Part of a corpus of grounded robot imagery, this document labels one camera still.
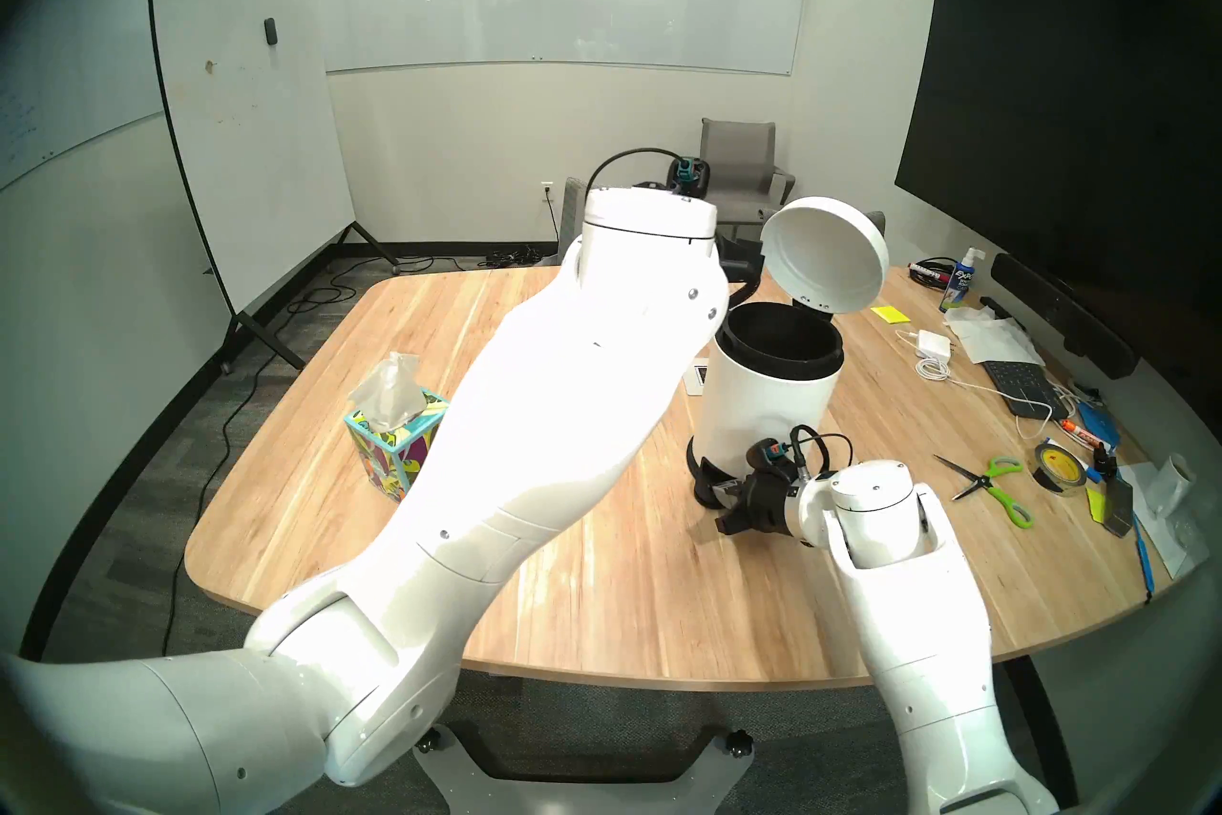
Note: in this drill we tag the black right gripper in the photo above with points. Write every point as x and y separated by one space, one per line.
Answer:
771 500

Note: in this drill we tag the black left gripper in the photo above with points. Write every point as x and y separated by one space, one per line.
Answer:
743 259

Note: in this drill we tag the white pedal trash can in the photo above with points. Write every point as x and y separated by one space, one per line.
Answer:
764 402

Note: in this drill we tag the colourful patterned tissue box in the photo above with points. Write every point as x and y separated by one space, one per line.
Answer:
401 455

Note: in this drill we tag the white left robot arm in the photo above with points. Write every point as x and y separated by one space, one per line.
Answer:
535 422

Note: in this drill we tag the grey office chair with armrests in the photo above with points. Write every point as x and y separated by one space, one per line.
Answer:
749 154

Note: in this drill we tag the table power outlet plate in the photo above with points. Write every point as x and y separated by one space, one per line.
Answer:
695 379

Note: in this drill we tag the yellow sticky note pad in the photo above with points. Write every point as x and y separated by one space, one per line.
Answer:
890 315

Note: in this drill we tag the red whiteboard marker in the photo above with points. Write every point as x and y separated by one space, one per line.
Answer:
926 268

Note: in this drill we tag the whiteboard cleaner spray bottle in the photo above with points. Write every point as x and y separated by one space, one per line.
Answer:
959 288

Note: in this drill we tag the crumpled white paper towel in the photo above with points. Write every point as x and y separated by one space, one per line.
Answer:
993 338

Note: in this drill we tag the black keyboard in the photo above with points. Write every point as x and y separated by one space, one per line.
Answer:
1021 385

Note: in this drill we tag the black video bar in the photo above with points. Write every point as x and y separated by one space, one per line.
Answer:
1060 312

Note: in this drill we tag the clear tape roll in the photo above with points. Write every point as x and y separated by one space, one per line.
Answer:
1074 476

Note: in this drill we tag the large black TV screen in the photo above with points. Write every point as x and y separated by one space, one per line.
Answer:
1060 106

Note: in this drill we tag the orange white marker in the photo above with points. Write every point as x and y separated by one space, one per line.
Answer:
1077 433

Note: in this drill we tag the blue packet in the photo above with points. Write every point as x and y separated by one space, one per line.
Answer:
1096 426

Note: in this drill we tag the black and yellow box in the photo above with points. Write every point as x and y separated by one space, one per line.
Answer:
1115 508

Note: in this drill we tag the blue pen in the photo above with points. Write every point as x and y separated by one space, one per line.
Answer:
1143 555

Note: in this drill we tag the white paper sheet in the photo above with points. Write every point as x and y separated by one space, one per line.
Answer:
1169 541

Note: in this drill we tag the rolling whiteboard on stand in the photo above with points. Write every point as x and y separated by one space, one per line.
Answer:
248 126

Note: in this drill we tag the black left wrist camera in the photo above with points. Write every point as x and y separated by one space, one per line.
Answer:
689 175

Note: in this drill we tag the side wall whiteboard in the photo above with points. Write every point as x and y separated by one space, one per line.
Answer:
48 116

